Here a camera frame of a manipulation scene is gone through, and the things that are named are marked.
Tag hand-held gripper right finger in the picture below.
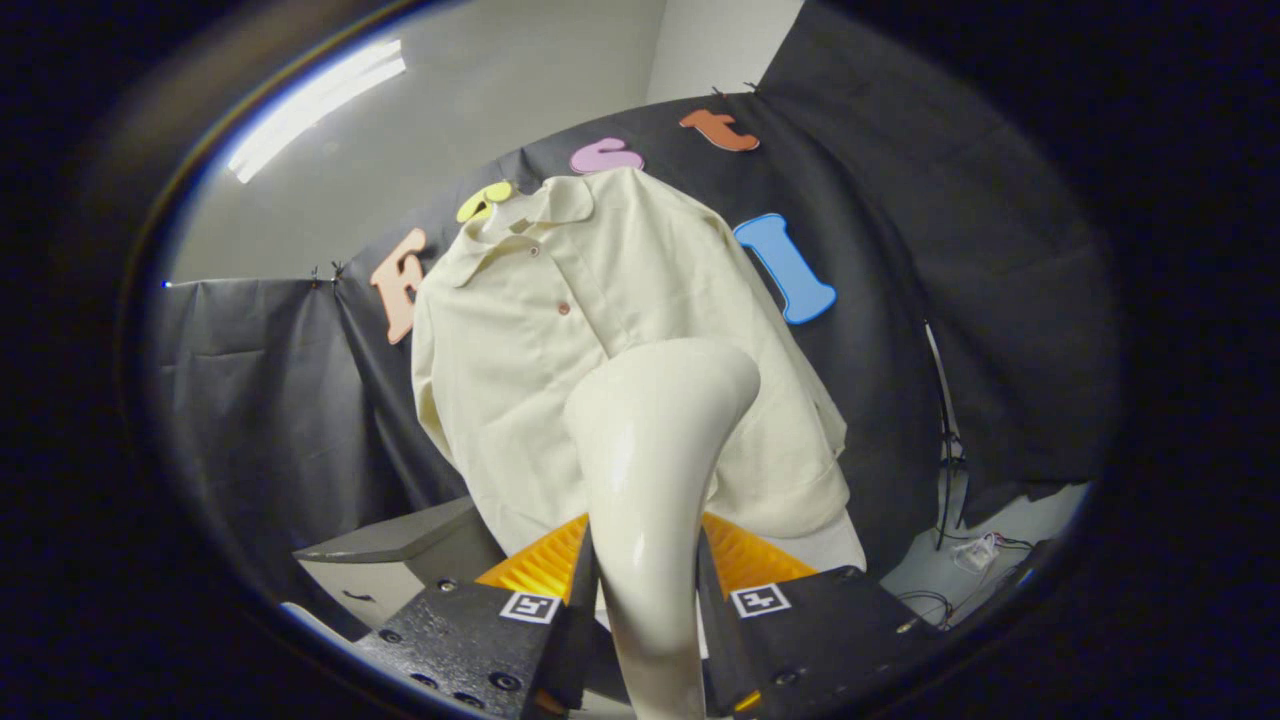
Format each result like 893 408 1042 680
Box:
694 512 947 713

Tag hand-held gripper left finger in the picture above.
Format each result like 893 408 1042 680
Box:
350 512 601 717

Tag white garment steamer head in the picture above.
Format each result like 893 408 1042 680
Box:
563 338 761 720

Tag cream button shirt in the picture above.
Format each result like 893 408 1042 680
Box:
410 167 853 561

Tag white ironing board cover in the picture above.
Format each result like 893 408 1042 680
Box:
800 515 867 573

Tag grey cabinet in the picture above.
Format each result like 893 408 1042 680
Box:
292 497 506 641

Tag black backdrop cloth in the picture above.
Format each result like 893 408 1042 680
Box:
150 0 1121 621

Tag ceiling light panel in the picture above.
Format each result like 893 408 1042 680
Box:
228 40 407 184

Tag tangle of floor cables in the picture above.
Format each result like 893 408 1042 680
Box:
893 530 1037 627

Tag black hanging cable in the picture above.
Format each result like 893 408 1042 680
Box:
924 320 967 551

